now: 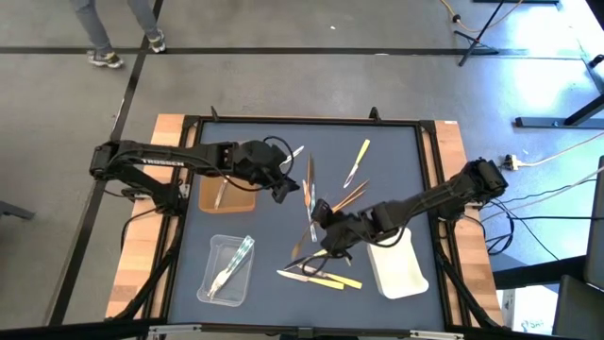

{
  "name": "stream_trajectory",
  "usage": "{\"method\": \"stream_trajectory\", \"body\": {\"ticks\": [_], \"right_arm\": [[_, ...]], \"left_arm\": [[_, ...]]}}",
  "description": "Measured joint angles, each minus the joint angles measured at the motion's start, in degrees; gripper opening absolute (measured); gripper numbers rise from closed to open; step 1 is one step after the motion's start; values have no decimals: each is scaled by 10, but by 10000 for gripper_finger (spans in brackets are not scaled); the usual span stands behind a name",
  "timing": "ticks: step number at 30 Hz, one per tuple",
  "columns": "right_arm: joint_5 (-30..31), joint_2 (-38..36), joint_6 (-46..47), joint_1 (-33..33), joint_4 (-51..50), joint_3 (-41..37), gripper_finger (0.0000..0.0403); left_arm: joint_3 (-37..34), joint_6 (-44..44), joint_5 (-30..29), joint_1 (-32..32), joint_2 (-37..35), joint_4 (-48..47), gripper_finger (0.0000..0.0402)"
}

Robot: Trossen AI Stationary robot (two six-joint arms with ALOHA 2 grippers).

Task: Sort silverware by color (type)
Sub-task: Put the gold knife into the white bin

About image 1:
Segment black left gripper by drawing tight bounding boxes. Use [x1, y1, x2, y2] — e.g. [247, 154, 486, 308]
[233, 139, 302, 206]

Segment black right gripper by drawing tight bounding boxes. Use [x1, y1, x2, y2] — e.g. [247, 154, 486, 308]
[310, 199, 381, 259]

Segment yellow-handled utensil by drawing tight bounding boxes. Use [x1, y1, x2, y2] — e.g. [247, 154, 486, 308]
[284, 248, 332, 271]
[213, 177, 230, 212]

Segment orange translucent plastic bin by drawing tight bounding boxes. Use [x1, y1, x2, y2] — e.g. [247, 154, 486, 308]
[198, 155, 258, 215]

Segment clear plastic bin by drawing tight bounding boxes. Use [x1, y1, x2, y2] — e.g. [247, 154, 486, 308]
[196, 233, 257, 308]

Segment white cup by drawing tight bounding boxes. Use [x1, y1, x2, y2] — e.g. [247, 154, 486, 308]
[366, 227, 430, 300]

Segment blue-grey table mat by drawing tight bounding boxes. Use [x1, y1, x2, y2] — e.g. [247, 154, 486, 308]
[168, 121, 447, 332]

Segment black furniture base bar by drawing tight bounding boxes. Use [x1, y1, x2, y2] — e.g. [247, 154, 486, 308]
[492, 254, 589, 291]

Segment black light stand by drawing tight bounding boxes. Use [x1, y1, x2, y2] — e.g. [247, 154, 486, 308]
[452, 0, 506, 68]

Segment person's legs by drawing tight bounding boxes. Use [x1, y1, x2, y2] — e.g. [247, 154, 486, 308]
[69, 0, 167, 70]

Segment grey furniture foot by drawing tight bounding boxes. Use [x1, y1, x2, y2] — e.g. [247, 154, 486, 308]
[0, 200, 37, 221]

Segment dark grey panel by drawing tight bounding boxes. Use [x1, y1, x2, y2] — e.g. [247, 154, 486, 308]
[583, 155, 604, 290]

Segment grey box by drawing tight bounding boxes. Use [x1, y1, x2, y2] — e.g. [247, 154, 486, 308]
[550, 275, 604, 340]

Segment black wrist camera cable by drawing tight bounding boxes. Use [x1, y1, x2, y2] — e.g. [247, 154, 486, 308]
[261, 135, 296, 181]

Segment black aluminium table frame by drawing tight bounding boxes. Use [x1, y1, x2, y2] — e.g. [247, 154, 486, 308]
[159, 114, 452, 332]

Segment black cable bundle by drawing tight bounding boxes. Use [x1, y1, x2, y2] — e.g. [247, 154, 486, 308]
[436, 226, 504, 331]
[104, 210, 190, 322]

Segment silver metal bracket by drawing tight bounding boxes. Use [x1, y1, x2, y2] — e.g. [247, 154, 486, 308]
[409, 330, 466, 340]
[147, 324, 203, 339]

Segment yellow cable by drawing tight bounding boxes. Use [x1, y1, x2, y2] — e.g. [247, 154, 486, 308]
[438, 0, 526, 34]

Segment black camera rig bar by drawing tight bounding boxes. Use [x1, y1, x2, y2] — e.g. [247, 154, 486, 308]
[0, 318, 604, 340]

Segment black desk leg frame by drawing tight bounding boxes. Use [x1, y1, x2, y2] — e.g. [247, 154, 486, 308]
[513, 54, 604, 129]

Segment white cable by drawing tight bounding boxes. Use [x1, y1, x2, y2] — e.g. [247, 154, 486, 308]
[479, 167, 604, 223]
[518, 130, 604, 167]

